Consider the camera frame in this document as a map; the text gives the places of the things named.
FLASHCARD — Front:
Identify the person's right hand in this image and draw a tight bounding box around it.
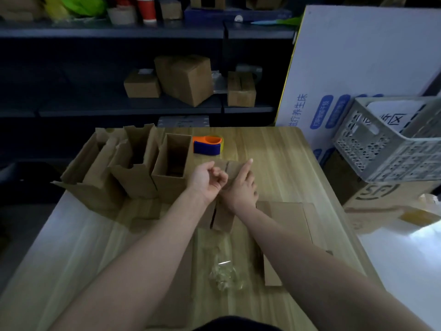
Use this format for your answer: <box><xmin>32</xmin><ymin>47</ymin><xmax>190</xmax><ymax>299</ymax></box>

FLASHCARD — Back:
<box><xmin>220</xmin><ymin>158</ymin><xmax>260</xmax><ymax>214</ymax></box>

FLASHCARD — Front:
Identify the person's left hand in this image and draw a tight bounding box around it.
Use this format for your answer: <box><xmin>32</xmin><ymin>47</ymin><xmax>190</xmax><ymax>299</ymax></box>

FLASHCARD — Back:
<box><xmin>186</xmin><ymin>161</ymin><xmax>230</xmax><ymax>204</ymax></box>

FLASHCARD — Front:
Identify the cardboard stack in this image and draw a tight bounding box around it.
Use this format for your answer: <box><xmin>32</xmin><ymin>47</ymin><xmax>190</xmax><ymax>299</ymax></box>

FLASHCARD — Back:
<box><xmin>196</xmin><ymin>160</ymin><xmax>255</xmax><ymax>233</ymax></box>

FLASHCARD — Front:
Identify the cluster of cardboard boxes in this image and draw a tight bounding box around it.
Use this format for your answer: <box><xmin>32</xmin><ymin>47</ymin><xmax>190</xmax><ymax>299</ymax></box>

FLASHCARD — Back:
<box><xmin>51</xmin><ymin>124</ymin><xmax>193</xmax><ymax>212</ymax></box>

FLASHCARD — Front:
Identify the clear tape wad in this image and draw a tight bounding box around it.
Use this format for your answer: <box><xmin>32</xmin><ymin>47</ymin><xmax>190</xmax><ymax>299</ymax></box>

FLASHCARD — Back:
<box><xmin>206</xmin><ymin>237</ymin><xmax>249</xmax><ymax>292</ymax></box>

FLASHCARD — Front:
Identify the white plastic crate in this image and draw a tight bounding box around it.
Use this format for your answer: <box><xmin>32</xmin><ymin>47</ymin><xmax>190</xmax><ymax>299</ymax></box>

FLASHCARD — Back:
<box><xmin>332</xmin><ymin>96</ymin><xmax>441</xmax><ymax>183</ymax></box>

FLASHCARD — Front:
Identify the person's right forearm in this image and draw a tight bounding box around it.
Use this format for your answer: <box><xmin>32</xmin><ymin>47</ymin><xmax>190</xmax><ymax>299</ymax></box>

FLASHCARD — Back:
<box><xmin>234</xmin><ymin>203</ymin><xmax>435</xmax><ymax>331</ymax></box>

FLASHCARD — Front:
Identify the person's left forearm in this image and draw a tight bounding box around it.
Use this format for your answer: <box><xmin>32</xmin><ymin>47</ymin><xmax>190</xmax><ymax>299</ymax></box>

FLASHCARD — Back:
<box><xmin>48</xmin><ymin>189</ymin><xmax>211</xmax><ymax>331</ymax></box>

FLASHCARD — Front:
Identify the person's dark shirt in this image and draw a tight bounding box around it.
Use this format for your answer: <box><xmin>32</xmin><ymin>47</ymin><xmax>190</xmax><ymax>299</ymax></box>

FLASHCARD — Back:
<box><xmin>191</xmin><ymin>315</ymin><xmax>283</xmax><ymax>331</ymax></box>

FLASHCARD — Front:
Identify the small brown shelf box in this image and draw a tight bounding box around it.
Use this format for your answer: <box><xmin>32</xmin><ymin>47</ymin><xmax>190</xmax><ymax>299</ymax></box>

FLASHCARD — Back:
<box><xmin>159</xmin><ymin>0</ymin><xmax>182</xmax><ymax>20</ymax></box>

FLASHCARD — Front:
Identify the open brown shelf box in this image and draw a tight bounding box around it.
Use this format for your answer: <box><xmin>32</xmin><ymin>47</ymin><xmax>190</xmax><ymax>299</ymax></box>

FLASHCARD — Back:
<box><xmin>246</xmin><ymin>0</ymin><xmax>285</xmax><ymax>11</ymax></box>
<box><xmin>190</xmin><ymin>0</ymin><xmax>226</xmax><ymax>10</ymax></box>

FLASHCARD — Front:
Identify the orange blue yellow tape roll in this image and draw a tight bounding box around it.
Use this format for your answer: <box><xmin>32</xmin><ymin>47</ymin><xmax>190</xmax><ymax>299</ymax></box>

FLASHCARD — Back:
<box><xmin>192</xmin><ymin>135</ymin><xmax>225</xmax><ymax>157</ymax></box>

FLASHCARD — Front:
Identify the small sealed brown carton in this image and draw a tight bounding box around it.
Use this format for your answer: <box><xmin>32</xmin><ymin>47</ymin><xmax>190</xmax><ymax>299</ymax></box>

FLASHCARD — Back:
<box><xmin>227</xmin><ymin>71</ymin><xmax>257</xmax><ymax>108</ymax></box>

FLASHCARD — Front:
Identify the large sealed brown carton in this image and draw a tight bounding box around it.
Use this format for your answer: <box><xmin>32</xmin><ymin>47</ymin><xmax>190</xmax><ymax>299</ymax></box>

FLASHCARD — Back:
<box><xmin>154</xmin><ymin>54</ymin><xmax>214</xmax><ymax>108</ymax></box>

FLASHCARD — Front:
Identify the small carton with white label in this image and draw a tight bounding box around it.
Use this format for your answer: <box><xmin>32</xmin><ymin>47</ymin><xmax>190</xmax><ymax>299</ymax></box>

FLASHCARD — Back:
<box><xmin>123</xmin><ymin>68</ymin><xmax>162</xmax><ymax>99</ymax></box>

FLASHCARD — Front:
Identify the grey wrapped item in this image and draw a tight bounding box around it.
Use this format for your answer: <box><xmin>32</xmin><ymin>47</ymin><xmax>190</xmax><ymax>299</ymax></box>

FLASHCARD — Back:
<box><xmin>236</xmin><ymin>63</ymin><xmax>263</xmax><ymax>81</ymax></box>

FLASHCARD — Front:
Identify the large brown carton black logo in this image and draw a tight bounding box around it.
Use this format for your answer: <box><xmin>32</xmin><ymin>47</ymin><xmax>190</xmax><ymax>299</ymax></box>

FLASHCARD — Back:
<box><xmin>322</xmin><ymin>148</ymin><xmax>441</xmax><ymax>235</ymax></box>

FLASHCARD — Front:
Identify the dark metal shelf unit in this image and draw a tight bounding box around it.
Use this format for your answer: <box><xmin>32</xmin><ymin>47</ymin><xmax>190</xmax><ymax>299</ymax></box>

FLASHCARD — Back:
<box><xmin>0</xmin><ymin>0</ymin><xmax>300</xmax><ymax>162</ymax></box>

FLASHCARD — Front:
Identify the large white printed carton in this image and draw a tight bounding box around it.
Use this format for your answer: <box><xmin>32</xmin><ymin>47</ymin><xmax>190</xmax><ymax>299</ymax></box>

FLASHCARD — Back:
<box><xmin>275</xmin><ymin>5</ymin><xmax>441</xmax><ymax>166</ymax></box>

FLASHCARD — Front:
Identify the white paper sign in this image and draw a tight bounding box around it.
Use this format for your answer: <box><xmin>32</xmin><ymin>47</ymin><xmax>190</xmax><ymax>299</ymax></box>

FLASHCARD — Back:
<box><xmin>367</xmin><ymin>99</ymin><xmax>428</xmax><ymax>135</ymax></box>

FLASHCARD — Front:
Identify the green blue plastic utensil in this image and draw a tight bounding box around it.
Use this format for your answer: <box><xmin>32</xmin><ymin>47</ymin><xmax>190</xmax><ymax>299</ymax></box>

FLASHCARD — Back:
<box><xmin>249</xmin><ymin>15</ymin><xmax>304</xmax><ymax>26</ymax></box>

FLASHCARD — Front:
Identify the red white paper cup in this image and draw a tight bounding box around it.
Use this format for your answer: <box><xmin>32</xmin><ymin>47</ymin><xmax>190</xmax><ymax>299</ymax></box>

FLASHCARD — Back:
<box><xmin>135</xmin><ymin>0</ymin><xmax>158</xmax><ymax>24</ymax></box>

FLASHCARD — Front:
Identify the dim brown shelf carton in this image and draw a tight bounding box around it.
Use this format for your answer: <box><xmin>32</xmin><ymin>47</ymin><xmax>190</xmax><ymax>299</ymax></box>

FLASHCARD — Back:
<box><xmin>0</xmin><ymin>0</ymin><xmax>45</xmax><ymax>21</ymax></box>

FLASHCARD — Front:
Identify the black metal frame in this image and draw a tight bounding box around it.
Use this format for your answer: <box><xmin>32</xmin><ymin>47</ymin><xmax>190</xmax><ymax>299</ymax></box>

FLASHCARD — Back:
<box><xmin>418</xmin><ymin>70</ymin><xmax>441</xmax><ymax>97</ymax></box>

